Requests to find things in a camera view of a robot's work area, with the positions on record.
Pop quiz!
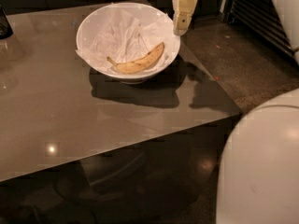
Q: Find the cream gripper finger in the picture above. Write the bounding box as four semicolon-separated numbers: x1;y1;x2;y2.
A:
172;0;198;35

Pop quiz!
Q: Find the yellow spotted banana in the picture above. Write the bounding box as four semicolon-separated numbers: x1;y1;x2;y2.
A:
107;42;164;74

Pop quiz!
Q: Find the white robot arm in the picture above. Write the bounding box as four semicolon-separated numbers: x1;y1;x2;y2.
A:
215;90;299;224

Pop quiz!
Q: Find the white ceramic bowl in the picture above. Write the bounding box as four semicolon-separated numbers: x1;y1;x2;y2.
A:
76;2;181;85

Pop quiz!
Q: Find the white crumpled paper liner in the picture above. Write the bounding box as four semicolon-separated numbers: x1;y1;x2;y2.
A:
75;4;178;74

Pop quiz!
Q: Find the dark object at table edge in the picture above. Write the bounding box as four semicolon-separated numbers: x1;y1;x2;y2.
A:
0;4;13;39

